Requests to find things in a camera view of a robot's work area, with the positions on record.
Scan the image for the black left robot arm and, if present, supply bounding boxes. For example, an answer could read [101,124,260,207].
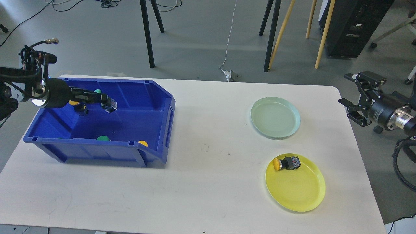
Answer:
[0,38,117,124]

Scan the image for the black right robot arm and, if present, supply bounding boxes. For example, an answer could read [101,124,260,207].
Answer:
[339,71,416,191]

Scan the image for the black tripod right legs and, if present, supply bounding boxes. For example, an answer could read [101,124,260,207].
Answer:
[259,0,282,73]

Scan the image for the white cable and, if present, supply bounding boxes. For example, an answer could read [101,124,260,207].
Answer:
[220,0,238,72]

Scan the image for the black tripod left legs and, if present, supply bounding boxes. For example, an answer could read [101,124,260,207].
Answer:
[139,0,165,69]

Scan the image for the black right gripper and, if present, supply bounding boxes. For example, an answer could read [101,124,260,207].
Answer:
[338,71,411,131]

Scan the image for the yellow plate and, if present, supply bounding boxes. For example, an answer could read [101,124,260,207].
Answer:
[265,153,326,212]

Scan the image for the black computer tower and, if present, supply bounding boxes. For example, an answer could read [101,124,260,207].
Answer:
[325,0,394,58]

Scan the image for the light green plate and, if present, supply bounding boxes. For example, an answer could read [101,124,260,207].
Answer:
[250,97,301,140]

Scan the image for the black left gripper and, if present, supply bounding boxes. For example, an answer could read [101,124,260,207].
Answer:
[36,79,109,108]

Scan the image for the blue plastic storage bin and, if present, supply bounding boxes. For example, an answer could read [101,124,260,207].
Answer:
[23,78,175,167]

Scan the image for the wooden easel legs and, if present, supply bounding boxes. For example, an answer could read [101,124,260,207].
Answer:
[265,0,336,72]

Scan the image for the white power adapter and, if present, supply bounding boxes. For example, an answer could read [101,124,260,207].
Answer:
[223,71,234,82]

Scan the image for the black tripod legs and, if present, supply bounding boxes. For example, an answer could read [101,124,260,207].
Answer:
[139,0,165,69]
[259,0,282,73]

